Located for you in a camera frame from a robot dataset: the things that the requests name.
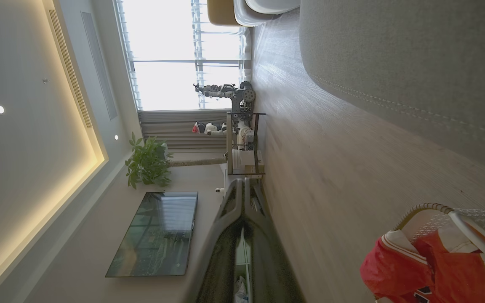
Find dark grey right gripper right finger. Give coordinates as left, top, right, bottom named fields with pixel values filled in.
left=244, top=178, right=307, bottom=303

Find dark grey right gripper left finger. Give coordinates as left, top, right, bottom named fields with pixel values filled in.
left=183, top=178, right=244, bottom=303

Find red jersey white striped trim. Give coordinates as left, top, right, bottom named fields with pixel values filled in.
left=360, top=230, right=439, bottom=300

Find grey couch surface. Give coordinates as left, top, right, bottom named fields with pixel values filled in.
left=299, top=0, right=485, bottom=177

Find white box on shelf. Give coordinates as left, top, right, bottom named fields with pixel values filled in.
left=232, top=149, right=261, bottom=172

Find green potted plant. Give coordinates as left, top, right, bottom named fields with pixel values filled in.
left=125, top=132, right=228, bottom=190

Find white background robot red cap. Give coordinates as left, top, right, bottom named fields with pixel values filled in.
left=192, top=121, right=229, bottom=136

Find grey pleated curtain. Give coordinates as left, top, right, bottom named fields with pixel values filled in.
left=138, top=109, right=231, bottom=153

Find grey background robot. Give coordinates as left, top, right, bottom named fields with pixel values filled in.
left=194, top=81, right=256, bottom=122

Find white woven-rim laundry basket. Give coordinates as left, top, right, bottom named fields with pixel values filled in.
left=394, top=203, right=485, bottom=274

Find red and white clothes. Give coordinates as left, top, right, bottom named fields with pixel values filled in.
left=413, top=225, right=485, bottom=303

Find large bright window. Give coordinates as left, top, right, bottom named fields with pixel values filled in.
left=115, top=0, right=252, bottom=111

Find yellow chair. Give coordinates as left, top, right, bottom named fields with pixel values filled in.
left=207, top=0, right=243, bottom=27

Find wall-mounted flat television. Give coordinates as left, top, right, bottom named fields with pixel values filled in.
left=105, top=191, right=199, bottom=278

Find dark metal frame shelf table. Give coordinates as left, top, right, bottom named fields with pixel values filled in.
left=225, top=112, right=266, bottom=175

